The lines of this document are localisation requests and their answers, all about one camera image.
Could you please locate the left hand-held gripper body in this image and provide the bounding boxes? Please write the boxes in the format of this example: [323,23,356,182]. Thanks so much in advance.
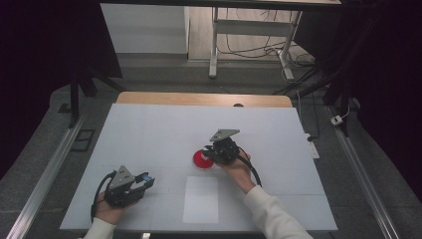
[104,164,147,209]

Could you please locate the black floor frame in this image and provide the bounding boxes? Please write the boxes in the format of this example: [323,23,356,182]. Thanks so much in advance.
[70,128,97,153]

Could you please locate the white power strip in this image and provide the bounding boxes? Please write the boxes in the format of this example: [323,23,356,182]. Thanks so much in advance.
[304,132,320,159]

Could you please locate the black curtain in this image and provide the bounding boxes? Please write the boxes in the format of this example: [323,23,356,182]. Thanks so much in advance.
[295,0,422,207]
[0,0,123,180]

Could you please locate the person's left hand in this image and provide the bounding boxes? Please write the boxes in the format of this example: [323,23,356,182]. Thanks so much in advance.
[94,191,132,225]

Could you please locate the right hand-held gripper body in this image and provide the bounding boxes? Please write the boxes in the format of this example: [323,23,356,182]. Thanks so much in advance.
[207,128,241,165]

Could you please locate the light grey partition panel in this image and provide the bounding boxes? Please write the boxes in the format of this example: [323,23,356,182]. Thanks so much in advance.
[100,3,190,55]

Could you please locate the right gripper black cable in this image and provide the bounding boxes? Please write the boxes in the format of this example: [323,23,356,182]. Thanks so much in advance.
[236,145,263,187]

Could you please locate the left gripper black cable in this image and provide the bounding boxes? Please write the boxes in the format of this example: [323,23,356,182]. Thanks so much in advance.
[90,169,117,224]

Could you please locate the aluminium floor rail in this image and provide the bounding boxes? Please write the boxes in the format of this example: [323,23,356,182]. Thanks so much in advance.
[326,106,401,239]
[6,114,88,239]

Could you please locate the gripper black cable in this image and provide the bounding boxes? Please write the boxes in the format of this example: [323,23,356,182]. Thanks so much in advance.
[236,145,263,187]
[90,169,117,224]

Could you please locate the round red ink pad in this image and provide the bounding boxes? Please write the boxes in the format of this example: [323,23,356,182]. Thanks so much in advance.
[192,148,215,169]

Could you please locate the white desk frame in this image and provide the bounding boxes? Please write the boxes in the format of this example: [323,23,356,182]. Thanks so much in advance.
[208,6,304,82]

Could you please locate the black metal stand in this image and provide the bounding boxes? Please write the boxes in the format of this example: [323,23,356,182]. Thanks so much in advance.
[272,59,352,137]
[68,66,127,128]

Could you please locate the white paper sheet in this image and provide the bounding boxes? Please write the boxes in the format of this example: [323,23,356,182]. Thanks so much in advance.
[182,175,220,224]

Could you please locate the large white table cover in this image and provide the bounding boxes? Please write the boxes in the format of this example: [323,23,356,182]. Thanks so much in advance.
[59,103,338,232]

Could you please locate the person's right hand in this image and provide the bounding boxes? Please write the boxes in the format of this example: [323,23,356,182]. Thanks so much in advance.
[216,150,257,194]

